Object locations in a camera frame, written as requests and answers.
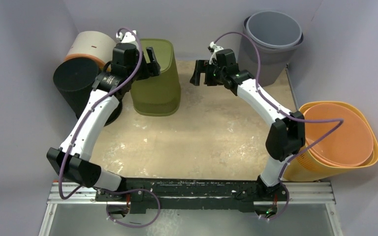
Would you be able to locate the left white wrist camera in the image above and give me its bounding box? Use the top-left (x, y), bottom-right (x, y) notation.
top-left (115, 30), bottom-right (137, 43)

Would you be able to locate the aluminium frame rail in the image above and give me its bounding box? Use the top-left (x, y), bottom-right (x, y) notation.
top-left (38, 181), bottom-right (344, 236)

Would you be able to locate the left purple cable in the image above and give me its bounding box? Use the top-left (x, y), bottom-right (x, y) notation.
top-left (58, 27), bottom-right (161, 229)

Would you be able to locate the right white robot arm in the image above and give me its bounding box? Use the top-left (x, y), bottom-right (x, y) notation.
top-left (189, 46), bottom-right (305, 188)

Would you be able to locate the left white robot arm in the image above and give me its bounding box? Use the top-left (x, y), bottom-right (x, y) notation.
top-left (46, 43), bottom-right (160, 192)

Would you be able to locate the black ribbed waste bin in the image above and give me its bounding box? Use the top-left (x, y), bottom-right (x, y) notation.
top-left (53, 57), bottom-right (111, 118)

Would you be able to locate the light grey smooth bucket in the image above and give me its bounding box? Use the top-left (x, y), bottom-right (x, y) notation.
top-left (245, 10), bottom-right (303, 49)

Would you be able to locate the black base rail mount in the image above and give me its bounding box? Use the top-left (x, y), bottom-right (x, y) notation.
top-left (95, 177), bottom-right (288, 214)

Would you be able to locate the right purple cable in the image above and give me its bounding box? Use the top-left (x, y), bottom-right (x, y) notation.
top-left (210, 31), bottom-right (344, 222)

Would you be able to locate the purple cable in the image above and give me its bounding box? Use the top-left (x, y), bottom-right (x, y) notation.
top-left (210, 31), bottom-right (344, 222)
top-left (58, 27), bottom-right (161, 229)

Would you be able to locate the olive green waste bin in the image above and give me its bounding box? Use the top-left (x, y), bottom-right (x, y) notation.
top-left (130, 38), bottom-right (181, 117)

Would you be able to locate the cream three-drawer mini cabinet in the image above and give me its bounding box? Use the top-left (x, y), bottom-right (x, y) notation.
top-left (64, 31), bottom-right (116, 69)

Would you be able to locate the orange smooth bucket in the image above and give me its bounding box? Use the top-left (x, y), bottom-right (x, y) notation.
top-left (304, 103), bottom-right (374, 167)

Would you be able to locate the yellow mesh waste bin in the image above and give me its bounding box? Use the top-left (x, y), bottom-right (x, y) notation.
top-left (283, 101), bottom-right (378, 182)

